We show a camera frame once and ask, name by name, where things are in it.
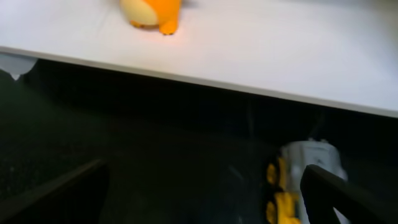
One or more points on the grey and yellow toy truck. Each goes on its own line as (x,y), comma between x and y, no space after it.
(311,152)

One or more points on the yellow rubber duck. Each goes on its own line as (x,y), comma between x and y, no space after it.
(155,12)

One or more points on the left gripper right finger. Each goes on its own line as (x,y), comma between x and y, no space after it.
(320,193)

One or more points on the white shelf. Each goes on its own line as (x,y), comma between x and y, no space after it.
(248,46)

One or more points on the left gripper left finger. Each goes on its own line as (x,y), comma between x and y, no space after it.
(62,199)

